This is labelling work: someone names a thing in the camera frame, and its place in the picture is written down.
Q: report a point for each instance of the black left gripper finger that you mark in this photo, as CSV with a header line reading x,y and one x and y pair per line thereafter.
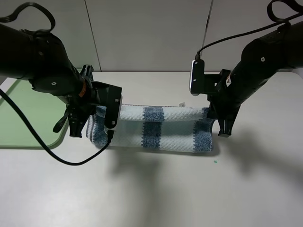
x,y
77,119
86,72

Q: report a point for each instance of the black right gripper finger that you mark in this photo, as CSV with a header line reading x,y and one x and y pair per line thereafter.
x,y
226,116
213,110

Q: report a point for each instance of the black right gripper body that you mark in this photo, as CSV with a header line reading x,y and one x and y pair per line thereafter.
x,y
223,91

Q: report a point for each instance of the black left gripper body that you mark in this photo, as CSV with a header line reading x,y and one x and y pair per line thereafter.
x,y
82,104

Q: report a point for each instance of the blue white striped towel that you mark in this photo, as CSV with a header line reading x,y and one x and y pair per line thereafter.
x,y
168,128

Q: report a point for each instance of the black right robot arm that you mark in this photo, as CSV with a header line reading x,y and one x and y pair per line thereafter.
x,y
260,60

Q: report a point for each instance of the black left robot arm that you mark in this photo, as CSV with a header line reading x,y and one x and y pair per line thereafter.
x,y
43,62

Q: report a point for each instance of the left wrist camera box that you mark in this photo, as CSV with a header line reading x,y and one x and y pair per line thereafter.
x,y
113,106

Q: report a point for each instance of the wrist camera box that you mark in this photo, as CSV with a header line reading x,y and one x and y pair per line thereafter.
x,y
113,106
197,77

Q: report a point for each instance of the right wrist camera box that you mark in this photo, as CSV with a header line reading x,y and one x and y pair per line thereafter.
x,y
197,77

